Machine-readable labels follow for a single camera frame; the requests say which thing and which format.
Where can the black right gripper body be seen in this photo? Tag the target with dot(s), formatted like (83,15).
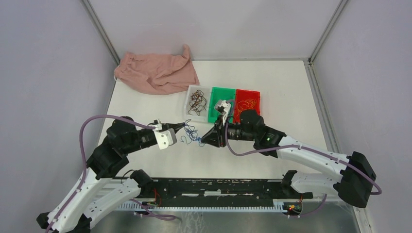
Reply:
(220,130)

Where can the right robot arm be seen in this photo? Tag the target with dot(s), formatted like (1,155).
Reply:
(350,177)

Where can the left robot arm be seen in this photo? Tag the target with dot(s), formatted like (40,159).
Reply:
(79,211)

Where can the clear plastic bin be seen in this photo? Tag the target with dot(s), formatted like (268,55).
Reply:
(196,104)

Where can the green plastic bin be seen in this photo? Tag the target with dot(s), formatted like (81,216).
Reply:
(218,93)

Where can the red plastic bin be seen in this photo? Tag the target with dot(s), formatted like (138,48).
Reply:
(244,100)

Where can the pink cloth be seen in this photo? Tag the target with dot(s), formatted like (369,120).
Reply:
(157,74)

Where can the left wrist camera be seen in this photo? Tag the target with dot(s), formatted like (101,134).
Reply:
(164,138)

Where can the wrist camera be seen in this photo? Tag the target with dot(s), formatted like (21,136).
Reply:
(164,138)
(224,108)

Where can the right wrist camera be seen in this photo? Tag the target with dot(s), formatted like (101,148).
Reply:
(224,108)

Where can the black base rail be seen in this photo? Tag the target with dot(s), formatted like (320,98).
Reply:
(196,192)

